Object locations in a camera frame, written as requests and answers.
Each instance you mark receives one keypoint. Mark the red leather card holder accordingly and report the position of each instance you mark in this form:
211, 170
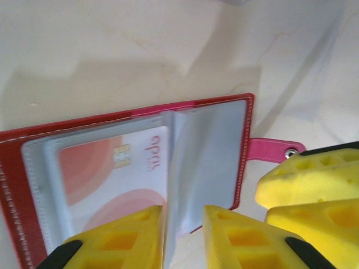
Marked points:
11, 162

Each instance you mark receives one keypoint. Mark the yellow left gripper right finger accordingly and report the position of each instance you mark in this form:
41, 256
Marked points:
241, 246

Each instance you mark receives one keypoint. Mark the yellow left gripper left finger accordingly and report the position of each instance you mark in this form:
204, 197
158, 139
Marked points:
120, 246

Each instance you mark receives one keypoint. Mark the pink white credit card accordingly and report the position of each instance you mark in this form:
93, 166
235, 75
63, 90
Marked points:
92, 168

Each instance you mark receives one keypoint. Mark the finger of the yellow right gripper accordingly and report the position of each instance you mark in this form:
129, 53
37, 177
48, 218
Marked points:
303, 179
322, 224

